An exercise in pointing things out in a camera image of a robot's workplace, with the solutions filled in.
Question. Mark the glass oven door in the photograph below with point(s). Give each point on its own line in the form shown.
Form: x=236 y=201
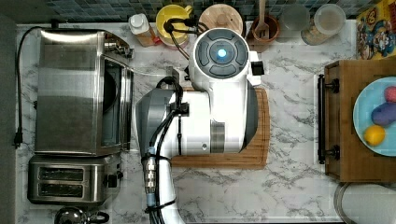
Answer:
x=126 y=107

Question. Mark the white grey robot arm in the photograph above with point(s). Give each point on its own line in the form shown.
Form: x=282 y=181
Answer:
x=218 y=115

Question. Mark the stainless steel toaster oven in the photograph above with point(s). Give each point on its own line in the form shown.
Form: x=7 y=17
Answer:
x=79 y=92

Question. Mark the bamboo cutting board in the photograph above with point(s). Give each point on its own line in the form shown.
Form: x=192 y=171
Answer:
x=253 y=156

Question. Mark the brown wooden utensil holder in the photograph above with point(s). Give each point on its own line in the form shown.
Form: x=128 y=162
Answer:
x=261 y=42

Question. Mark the white cap bottle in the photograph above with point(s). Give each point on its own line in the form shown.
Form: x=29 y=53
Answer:
x=141 y=29

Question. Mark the dark canister with wooden lid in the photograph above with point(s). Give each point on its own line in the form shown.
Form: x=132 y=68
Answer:
x=223 y=16

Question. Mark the yellow mug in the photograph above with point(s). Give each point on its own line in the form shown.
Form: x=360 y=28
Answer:
x=173 y=12

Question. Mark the frosted grey plastic cup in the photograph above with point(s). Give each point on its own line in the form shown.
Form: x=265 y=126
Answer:
x=293 y=19

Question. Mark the plastic jar with clear lid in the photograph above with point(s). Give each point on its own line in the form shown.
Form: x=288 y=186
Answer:
x=328 y=21

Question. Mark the stainless steel two-slot toaster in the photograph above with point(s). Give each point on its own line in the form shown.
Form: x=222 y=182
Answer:
x=86 y=181

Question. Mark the chrome kettle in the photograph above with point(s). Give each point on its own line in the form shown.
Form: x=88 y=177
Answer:
x=75 y=215

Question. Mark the light blue plate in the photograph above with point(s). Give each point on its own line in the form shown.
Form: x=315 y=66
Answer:
x=372 y=96

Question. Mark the yellow toy lemon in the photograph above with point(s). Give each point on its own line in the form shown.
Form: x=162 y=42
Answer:
x=374 y=135

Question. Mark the purple toy eggplant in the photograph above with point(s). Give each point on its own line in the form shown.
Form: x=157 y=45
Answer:
x=384 y=114

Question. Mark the red toy strawberry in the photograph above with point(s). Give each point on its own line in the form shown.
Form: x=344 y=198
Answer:
x=390 y=94

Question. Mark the yellow cereal box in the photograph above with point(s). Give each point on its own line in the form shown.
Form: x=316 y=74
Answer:
x=376 y=28

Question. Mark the wooden tray with black handle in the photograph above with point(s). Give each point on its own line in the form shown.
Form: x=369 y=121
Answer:
x=340 y=150

